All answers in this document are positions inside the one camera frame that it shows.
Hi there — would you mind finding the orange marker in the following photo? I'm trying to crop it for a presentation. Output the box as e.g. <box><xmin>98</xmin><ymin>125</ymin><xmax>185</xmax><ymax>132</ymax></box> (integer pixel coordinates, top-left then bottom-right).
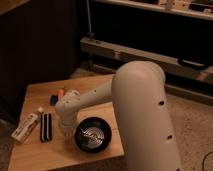
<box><xmin>58</xmin><ymin>88</ymin><xmax>65</xmax><ymax>100</ymax></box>

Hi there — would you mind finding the metal pole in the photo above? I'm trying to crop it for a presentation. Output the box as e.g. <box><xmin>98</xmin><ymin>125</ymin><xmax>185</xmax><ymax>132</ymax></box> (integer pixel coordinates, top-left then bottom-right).
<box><xmin>86</xmin><ymin>0</ymin><xmax>94</xmax><ymax>40</ymax></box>

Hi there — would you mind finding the white bottle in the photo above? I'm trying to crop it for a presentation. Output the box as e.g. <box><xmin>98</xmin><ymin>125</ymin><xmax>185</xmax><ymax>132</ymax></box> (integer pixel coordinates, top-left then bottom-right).
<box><xmin>11</xmin><ymin>107</ymin><xmax>44</xmax><ymax>143</ymax></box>

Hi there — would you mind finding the wooden table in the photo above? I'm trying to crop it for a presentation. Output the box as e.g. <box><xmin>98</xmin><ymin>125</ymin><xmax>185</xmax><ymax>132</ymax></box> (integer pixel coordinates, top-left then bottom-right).
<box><xmin>8</xmin><ymin>75</ymin><xmax>124</xmax><ymax>171</ymax></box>

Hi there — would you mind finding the black handle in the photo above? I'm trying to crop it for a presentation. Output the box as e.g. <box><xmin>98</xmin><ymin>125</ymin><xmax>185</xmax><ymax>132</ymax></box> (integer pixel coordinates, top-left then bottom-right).
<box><xmin>177</xmin><ymin>59</ymin><xmax>209</xmax><ymax>70</ymax></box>

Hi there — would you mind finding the wooden shelf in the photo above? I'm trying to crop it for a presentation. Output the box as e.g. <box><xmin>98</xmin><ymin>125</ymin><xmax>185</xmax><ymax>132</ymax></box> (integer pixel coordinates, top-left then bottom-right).
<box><xmin>94</xmin><ymin>0</ymin><xmax>213</xmax><ymax>21</ymax></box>

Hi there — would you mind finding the black ceramic bowl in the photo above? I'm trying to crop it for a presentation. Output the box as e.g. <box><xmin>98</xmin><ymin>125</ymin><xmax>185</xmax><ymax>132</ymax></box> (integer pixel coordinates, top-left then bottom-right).
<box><xmin>75</xmin><ymin>117</ymin><xmax>112</xmax><ymax>153</ymax></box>

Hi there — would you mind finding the long grey case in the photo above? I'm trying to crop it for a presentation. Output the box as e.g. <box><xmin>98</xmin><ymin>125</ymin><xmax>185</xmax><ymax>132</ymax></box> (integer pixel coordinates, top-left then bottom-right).
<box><xmin>80</xmin><ymin>37</ymin><xmax>213</xmax><ymax>85</ymax></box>

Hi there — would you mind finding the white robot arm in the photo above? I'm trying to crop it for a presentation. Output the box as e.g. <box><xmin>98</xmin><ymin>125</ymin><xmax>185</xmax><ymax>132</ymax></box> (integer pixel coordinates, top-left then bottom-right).
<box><xmin>55</xmin><ymin>61</ymin><xmax>183</xmax><ymax>171</ymax></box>

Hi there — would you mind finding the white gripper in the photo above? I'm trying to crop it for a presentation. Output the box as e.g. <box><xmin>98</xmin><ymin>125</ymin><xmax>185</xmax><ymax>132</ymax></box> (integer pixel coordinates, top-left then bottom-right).
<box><xmin>59</xmin><ymin>115</ymin><xmax>78</xmax><ymax>134</ymax></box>

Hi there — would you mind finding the black striped rectangular block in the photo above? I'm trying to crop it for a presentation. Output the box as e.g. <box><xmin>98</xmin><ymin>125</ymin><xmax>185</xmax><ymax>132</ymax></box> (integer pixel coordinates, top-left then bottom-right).
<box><xmin>40</xmin><ymin>113</ymin><xmax>52</xmax><ymax>142</ymax></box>

